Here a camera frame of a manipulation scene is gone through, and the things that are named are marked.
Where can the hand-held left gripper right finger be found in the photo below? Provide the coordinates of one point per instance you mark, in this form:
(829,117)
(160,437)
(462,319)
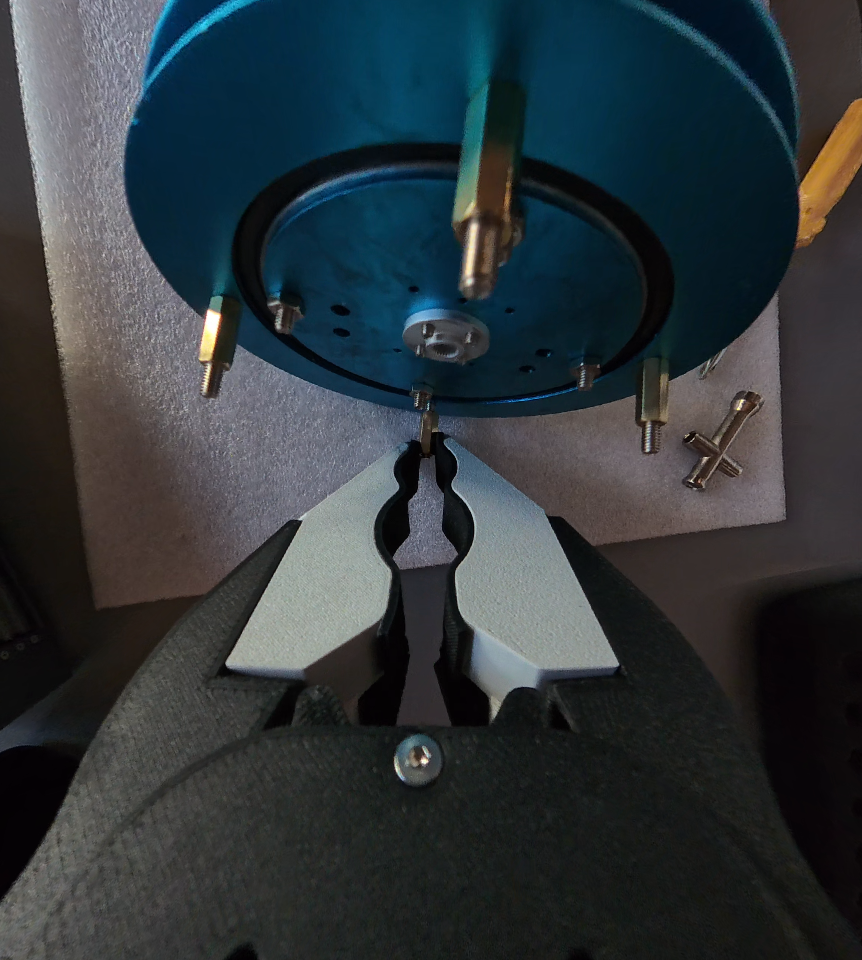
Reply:
(528,600)

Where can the brass standoff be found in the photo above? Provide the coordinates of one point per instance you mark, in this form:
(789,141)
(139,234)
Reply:
(218,337)
(428,427)
(487,187)
(652,397)

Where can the white foam sheet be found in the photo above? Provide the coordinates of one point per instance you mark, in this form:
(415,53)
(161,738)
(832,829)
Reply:
(138,450)

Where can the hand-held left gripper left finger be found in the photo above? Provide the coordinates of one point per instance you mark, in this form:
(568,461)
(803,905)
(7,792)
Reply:
(318,600)

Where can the black perforated foam block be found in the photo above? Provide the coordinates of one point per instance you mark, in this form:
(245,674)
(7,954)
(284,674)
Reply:
(851,750)

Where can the blue metal turntable disc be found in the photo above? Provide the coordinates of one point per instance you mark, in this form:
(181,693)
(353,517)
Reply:
(326,112)

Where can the grey desk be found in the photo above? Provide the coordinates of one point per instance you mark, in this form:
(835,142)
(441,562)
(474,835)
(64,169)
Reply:
(701,570)

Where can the silver cross wrench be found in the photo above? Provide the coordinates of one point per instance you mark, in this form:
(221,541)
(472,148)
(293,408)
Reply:
(717,450)

